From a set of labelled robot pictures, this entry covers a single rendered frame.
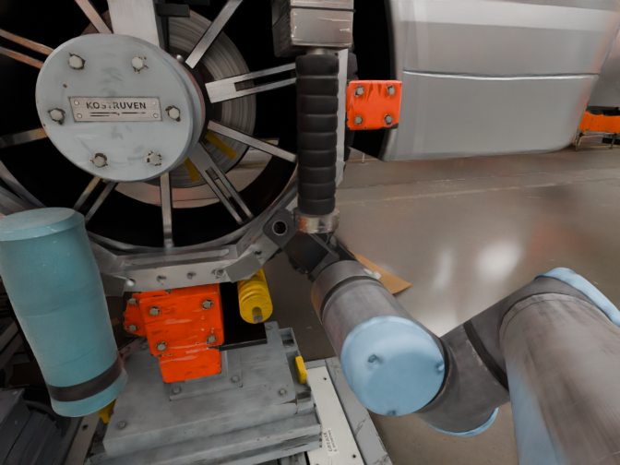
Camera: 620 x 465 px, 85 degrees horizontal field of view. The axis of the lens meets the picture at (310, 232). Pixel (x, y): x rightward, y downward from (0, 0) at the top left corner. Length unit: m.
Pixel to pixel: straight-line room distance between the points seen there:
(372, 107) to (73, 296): 0.46
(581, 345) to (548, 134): 0.72
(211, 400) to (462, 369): 0.61
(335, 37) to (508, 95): 0.57
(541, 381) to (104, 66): 0.38
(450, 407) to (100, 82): 0.46
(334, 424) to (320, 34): 0.89
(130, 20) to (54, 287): 0.32
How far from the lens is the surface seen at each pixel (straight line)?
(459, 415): 0.45
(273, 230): 0.48
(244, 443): 0.87
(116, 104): 0.37
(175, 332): 0.62
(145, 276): 0.58
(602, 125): 4.37
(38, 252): 0.45
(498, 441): 1.19
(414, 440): 1.11
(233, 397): 0.88
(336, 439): 0.98
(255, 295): 0.61
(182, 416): 0.87
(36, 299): 0.47
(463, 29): 0.75
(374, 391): 0.35
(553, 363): 0.22
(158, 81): 0.36
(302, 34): 0.29
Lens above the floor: 0.87
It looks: 22 degrees down
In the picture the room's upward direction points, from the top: straight up
